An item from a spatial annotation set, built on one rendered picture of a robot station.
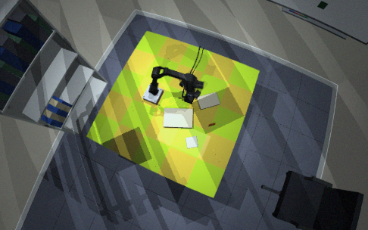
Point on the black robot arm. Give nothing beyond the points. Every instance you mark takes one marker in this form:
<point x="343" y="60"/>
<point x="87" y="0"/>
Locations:
<point x="189" y="79"/>

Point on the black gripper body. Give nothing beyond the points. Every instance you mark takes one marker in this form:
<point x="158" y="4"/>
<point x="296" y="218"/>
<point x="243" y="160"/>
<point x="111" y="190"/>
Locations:
<point x="192" y="90"/>

